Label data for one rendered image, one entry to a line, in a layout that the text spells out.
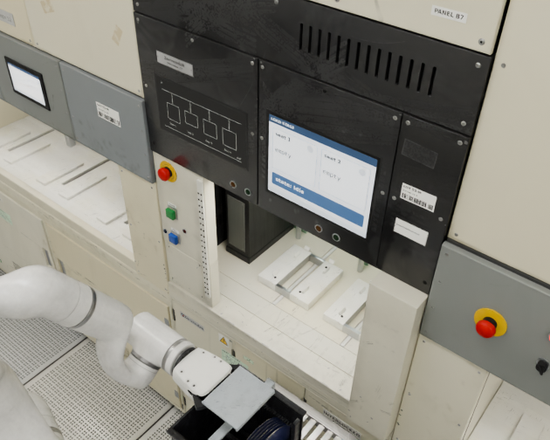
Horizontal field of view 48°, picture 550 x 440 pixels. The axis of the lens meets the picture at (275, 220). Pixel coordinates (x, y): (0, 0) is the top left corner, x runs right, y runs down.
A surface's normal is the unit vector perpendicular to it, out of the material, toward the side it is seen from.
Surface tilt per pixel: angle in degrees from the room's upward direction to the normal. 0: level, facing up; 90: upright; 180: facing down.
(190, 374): 7
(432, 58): 90
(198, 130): 90
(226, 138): 90
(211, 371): 5
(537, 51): 90
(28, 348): 0
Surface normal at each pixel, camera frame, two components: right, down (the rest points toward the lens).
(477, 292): -0.62, 0.49
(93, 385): 0.02, -0.77
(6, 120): 0.78, 0.41
